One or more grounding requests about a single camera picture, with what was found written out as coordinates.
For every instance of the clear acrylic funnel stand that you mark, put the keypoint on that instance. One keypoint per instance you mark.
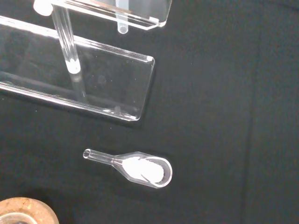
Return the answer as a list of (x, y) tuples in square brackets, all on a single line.
[(112, 84)]

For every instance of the black bench cloth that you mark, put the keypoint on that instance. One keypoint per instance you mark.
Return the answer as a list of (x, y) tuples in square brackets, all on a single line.
[(222, 116)]

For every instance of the glass weighing funnel with powder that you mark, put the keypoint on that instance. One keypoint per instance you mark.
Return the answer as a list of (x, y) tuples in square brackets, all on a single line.
[(144, 170)]

